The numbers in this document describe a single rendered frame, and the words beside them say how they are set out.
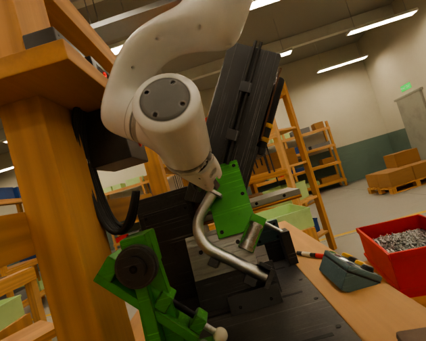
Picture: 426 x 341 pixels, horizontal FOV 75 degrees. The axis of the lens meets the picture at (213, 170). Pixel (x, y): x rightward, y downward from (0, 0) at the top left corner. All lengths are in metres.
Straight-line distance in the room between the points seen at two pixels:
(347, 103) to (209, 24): 10.56
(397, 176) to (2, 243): 6.70
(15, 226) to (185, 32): 0.48
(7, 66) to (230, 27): 0.40
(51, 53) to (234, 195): 0.54
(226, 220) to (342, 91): 10.30
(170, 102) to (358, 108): 10.72
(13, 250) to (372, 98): 11.08
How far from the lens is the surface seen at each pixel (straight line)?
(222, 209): 0.80
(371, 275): 0.76
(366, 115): 11.05
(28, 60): 0.61
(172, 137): 0.33
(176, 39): 0.41
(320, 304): 0.72
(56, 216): 0.65
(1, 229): 0.63
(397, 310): 0.67
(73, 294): 0.67
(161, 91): 0.35
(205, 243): 0.76
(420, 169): 7.20
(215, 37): 0.40
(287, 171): 3.39
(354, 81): 11.20
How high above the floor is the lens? 1.22
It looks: 3 degrees up
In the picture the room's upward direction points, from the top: 16 degrees counter-clockwise
